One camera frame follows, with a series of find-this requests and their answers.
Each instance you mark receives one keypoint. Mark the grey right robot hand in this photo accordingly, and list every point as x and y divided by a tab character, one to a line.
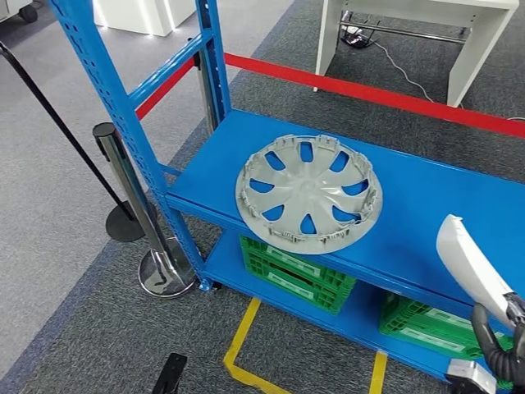
492	356

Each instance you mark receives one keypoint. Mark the white plastic car part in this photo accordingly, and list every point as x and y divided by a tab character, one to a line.
468	261

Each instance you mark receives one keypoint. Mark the blue metal shelf rack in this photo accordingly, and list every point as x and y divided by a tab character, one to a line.
409	179

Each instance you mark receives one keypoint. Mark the green plastic crate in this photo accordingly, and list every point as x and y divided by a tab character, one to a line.
402	321
254	266

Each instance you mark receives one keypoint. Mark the grey plastic hubcap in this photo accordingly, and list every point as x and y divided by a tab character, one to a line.
308	187

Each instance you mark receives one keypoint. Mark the white desk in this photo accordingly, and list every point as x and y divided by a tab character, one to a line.
471	60

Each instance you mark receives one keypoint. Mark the red barrier belt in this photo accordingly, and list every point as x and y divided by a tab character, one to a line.
164	89
369	92

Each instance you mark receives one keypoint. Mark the black power strip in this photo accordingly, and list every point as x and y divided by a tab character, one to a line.
354	37

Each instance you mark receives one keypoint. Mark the black robot foot plate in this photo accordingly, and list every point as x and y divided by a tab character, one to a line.
170	375

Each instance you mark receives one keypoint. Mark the white block with light strip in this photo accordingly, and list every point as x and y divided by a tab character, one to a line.
155	16

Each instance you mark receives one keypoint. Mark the white cart with black wheel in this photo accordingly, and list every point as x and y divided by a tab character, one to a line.
28	13

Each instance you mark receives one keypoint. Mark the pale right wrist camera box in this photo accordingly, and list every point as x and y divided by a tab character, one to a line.
468	378

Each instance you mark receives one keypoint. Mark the chrome stanchion post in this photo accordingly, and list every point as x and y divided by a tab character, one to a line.
123	179
206	109

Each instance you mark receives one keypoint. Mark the black stanchion post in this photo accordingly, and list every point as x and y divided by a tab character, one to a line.
123	225

